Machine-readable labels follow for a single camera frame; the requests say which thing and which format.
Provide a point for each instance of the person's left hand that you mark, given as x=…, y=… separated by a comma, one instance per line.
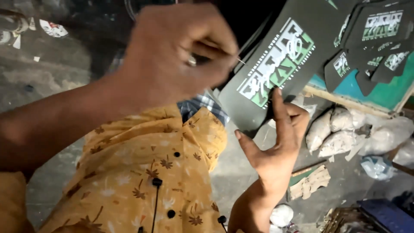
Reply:
x=161, y=55

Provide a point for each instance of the person's right hand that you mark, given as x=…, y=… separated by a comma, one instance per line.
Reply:
x=275, y=155

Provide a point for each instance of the person's left fingers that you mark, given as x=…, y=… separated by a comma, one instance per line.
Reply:
x=213, y=64

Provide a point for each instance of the thin metal needle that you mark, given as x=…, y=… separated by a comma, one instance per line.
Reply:
x=241, y=60

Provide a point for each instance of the black printed fabric panel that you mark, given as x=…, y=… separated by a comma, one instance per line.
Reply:
x=284, y=61

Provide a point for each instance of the blue checkered cloth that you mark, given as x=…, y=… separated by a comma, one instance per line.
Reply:
x=203, y=106

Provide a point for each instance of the white filled plastic sack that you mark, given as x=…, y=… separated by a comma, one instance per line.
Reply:
x=344, y=119
x=388, y=134
x=318, y=131
x=338, y=144

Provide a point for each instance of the yellow floral shirt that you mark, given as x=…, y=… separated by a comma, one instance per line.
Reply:
x=135, y=174

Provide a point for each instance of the torn cardboard scrap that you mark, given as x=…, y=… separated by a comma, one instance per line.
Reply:
x=309, y=185

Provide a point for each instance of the white torn paper scrap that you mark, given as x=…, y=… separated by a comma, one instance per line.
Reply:
x=53, y=29

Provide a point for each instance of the teal wooden work table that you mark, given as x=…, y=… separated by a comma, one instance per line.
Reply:
x=375, y=93

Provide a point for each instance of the white round lump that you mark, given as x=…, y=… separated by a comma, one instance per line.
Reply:
x=281, y=215

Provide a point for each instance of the pile of black printed pieces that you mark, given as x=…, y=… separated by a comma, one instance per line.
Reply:
x=378, y=38

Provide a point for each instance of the crumpled clear plastic bag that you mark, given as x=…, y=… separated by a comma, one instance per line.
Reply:
x=376, y=166

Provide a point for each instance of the heap of paper scraps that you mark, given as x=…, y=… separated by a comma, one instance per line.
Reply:
x=14, y=30

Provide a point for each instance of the blue plastic crate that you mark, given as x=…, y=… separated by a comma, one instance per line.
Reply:
x=385, y=215

